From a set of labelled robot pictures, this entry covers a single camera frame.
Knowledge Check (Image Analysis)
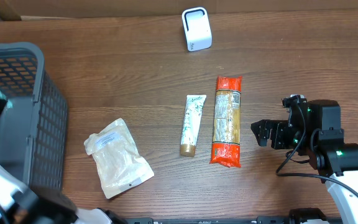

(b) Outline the red orange pasta package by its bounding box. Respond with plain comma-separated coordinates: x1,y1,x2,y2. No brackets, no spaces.
210,77,242,168

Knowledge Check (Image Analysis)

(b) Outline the white cosmetic tube gold cap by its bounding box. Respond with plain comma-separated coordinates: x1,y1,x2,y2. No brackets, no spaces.
180,95,206,157

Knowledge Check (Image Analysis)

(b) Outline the beige mushroom pouch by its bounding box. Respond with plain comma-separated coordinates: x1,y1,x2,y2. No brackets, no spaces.
84,118,154,199

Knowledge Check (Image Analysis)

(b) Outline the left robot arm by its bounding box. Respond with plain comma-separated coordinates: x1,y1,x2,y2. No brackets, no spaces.
0,91,126,223

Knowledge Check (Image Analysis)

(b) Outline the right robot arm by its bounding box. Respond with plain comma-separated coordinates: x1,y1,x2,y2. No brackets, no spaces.
250,95,358,223

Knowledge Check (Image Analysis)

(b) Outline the white barcode scanner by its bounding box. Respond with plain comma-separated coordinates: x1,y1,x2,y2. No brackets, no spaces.
181,7,213,52

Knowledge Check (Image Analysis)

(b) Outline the grey plastic shopping basket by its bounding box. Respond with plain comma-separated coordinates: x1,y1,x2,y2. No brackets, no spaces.
0,42,68,191

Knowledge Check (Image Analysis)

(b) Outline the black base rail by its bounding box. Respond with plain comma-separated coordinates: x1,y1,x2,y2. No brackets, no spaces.
126,208,342,224

